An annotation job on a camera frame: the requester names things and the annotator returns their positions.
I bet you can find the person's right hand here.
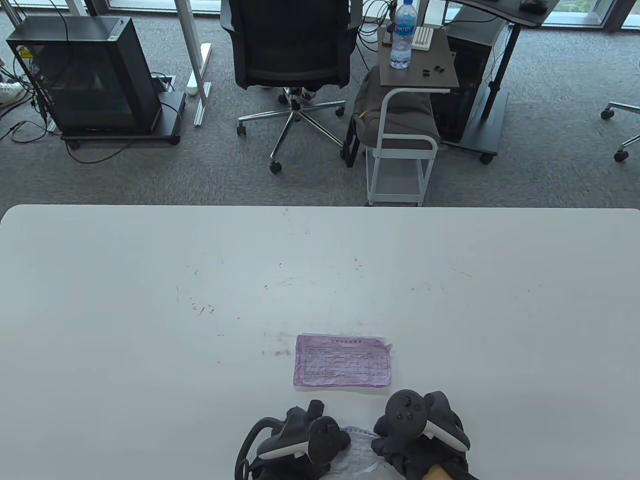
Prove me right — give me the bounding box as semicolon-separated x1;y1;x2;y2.
371;415;480;480

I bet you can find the person's left hand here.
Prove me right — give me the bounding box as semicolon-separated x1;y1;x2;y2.
247;399;352;480

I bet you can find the white paper invoice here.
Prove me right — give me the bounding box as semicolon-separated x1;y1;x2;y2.
327;425;390;476

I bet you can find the pink paper invoice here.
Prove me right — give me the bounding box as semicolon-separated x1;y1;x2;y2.
293;334;393;390

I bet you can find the black and grey hand controller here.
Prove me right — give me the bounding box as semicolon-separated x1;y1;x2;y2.
256;406;351;466
385;389;472;453

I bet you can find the black standing desk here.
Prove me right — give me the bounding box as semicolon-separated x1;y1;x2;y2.
440;0;561;165

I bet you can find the grey fabric bag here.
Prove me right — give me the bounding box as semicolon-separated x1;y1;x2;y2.
343;67;441;168

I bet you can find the black wheeled platform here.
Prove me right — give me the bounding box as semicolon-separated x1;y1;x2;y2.
60;91;187;150

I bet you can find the chrome chair base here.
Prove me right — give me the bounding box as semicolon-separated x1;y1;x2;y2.
600;101;640;163

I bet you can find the black computer tower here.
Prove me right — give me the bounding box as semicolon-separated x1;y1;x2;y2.
430;20;506;143

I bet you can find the clear plastic water bottle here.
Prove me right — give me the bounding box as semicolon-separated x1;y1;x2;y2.
389;0;418;70

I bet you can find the white ridged tray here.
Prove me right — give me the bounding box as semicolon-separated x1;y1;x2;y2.
411;26;435;52

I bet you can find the black office chair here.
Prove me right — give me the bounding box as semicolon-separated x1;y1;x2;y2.
220;0;361;175

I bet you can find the white desk leg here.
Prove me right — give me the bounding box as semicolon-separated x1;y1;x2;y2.
175;0;213;127

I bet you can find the black glass computer case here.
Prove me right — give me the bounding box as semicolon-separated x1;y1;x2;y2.
6;15;163;135

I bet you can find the black looped cable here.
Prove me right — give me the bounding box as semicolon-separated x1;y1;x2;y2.
235;417;283;480

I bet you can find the long black floor cable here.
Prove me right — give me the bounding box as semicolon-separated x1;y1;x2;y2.
65;112;183;165

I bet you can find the brown side table white frame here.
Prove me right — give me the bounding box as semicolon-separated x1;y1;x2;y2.
366;25;460;207

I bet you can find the black desk cable bundle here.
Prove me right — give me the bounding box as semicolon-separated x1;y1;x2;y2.
357;0;398;51

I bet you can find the black floor cable tangle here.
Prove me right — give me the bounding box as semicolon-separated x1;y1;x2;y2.
0;50;65;146

